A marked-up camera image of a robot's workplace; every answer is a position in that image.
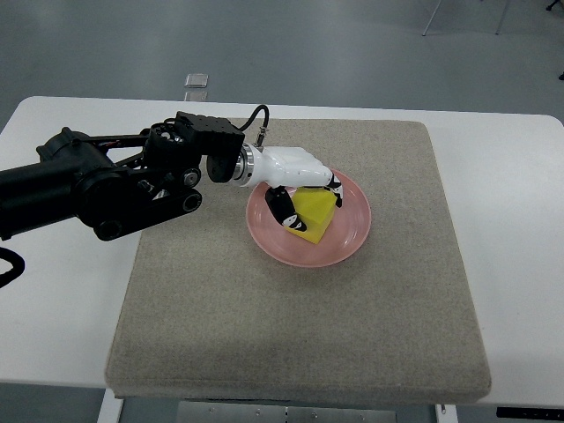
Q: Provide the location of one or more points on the beige fabric mat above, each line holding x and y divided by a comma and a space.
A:
226, 304

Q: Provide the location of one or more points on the pink plate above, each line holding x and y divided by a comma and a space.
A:
333, 233

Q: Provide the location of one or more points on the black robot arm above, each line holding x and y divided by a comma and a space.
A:
122, 184

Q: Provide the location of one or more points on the clear floor plate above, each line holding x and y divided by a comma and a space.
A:
195, 87

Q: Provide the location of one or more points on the yellow foam block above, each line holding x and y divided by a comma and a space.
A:
316, 209

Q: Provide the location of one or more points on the metal chair legs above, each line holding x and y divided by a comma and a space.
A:
493, 17

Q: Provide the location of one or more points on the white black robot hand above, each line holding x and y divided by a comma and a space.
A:
287, 167

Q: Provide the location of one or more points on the metal table frame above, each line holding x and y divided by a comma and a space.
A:
222, 412

